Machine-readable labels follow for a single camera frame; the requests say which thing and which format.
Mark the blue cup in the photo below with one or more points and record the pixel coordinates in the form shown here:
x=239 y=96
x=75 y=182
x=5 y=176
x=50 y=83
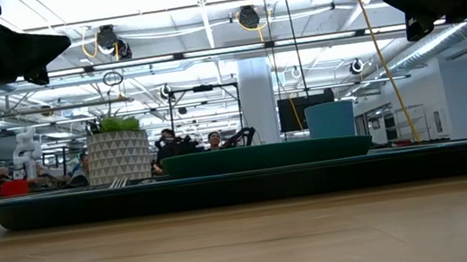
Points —
x=330 y=120

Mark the white pillar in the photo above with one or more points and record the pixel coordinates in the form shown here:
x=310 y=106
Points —
x=258 y=109

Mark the black monitor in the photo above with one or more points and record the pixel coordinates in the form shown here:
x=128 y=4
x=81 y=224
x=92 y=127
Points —
x=292 y=114

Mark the white robot figure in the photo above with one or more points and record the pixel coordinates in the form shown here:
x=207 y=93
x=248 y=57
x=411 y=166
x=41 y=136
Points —
x=26 y=151

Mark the person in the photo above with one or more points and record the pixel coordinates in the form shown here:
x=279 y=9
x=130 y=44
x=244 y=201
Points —
x=214 y=140
x=82 y=169
x=173 y=150

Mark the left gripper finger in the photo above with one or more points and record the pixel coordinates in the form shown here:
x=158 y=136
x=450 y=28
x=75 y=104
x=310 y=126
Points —
x=28 y=49

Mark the red box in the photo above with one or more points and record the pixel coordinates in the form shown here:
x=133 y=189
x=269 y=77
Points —
x=12 y=187

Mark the silver ventilation duct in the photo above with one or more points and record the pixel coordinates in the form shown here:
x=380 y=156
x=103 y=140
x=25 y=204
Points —
x=430 y=48

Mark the succulent in patterned pot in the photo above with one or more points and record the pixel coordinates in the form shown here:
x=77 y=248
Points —
x=118 y=157

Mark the green plate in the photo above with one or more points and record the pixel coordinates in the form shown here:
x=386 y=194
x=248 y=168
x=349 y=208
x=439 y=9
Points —
x=264 y=156

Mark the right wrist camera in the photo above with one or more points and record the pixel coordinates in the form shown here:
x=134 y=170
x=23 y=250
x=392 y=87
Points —
x=419 y=27

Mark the black rig frame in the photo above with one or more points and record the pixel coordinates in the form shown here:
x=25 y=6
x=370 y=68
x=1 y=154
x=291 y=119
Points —
x=203 y=88

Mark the long ceiling light bar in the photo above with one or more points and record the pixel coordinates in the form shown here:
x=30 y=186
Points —
x=138 y=62

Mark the dark green tray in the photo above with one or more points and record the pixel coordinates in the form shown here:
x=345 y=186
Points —
x=241 y=189

